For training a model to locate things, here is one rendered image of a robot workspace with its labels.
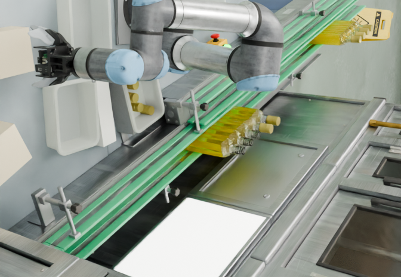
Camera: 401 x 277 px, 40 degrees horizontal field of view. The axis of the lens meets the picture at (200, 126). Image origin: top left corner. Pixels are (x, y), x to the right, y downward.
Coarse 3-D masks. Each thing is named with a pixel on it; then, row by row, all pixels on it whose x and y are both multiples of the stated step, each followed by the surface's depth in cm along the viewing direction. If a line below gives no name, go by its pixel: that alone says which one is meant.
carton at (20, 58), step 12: (0, 36) 143; (12, 36) 146; (24, 36) 150; (0, 48) 144; (12, 48) 147; (24, 48) 150; (0, 60) 144; (12, 60) 147; (24, 60) 151; (0, 72) 145; (12, 72) 148; (24, 72) 151
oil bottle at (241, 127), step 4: (220, 120) 211; (224, 120) 210; (216, 124) 208; (220, 124) 208; (224, 124) 207; (228, 124) 207; (232, 124) 206; (236, 124) 206; (240, 124) 205; (244, 124) 205; (232, 128) 204; (236, 128) 203; (240, 128) 203; (244, 128) 203; (248, 128) 205; (240, 132) 202; (244, 132) 203; (244, 136) 203
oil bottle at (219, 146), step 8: (200, 136) 202; (208, 136) 201; (216, 136) 200; (192, 144) 202; (200, 144) 200; (208, 144) 198; (216, 144) 196; (224, 144) 195; (200, 152) 202; (208, 152) 200; (216, 152) 197; (224, 152) 195
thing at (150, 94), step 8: (152, 80) 197; (144, 88) 201; (152, 88) 199; (160, 88) 199; (128, 96) 185; (144, 96) 203; (152, 96) 201; (160, 96) 199; (128, 104) 186; (152, 104) 203; (160, 104) 201; (136, 112) 200; (160, 112) 202; (136, 120) 199; (144, 120) 198; (152, 120) 198; (136, 128) 191; (144, 128) 194
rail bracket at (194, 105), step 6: (192, 90) 195; (192, 96) 195; (180, 102) 199; (186, 102) 199; (192, 102) 196; (198, 102) 197; (192, 108) 197; (198, 108) 198; (204, 108) 194; (198, 120) 200; (198, 126) 201; (198, 132) 201
